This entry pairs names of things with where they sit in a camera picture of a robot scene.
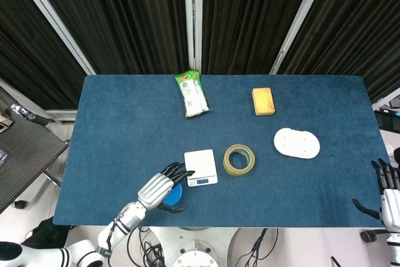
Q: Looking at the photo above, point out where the black equipment box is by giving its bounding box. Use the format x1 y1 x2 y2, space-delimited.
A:
373 107 400 133

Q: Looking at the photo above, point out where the white oval plastic board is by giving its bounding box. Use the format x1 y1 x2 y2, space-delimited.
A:
273 127 321 160

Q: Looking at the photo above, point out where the green white snack bag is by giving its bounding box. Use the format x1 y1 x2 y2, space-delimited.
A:
174 69 211 119

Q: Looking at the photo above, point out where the blue table cloth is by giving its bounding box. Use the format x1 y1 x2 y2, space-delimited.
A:
52 74 391 229

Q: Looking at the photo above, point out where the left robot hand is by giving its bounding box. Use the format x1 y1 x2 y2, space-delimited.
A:
137 162 196 214

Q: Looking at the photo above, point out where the white digital scale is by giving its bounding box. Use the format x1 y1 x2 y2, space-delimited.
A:
183 149 219 188

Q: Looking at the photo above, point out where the white slanted frame post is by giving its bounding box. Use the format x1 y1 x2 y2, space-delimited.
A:
269 0 332 76
9 0 96 76

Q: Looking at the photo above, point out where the black cable bundle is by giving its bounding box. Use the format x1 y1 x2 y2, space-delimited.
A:
126 226 166 267

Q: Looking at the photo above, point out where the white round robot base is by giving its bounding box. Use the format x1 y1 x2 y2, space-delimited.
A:
149 228 260 267

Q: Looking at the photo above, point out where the blue disc with hole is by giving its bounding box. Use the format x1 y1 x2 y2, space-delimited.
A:
162 183 184 208

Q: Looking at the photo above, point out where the yellow sponge block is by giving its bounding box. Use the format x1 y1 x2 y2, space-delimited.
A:
251 88 277 116

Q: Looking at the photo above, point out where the black curtain panel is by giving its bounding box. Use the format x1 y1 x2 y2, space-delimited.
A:
201 0 313 76
0 0 87 110
276 0 400 104
26 0 190 76

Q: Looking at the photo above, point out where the yellow packing tape roll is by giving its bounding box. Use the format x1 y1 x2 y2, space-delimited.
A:
222 144 256 177

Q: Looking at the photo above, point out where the black chair caster base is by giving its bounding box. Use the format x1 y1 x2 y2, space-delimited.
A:
359 228 389 243

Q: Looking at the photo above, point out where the white upright frame post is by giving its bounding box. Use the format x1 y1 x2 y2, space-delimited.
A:
183 0 203 76

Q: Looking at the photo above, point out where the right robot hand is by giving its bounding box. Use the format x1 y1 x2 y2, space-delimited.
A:
352 158 400 233

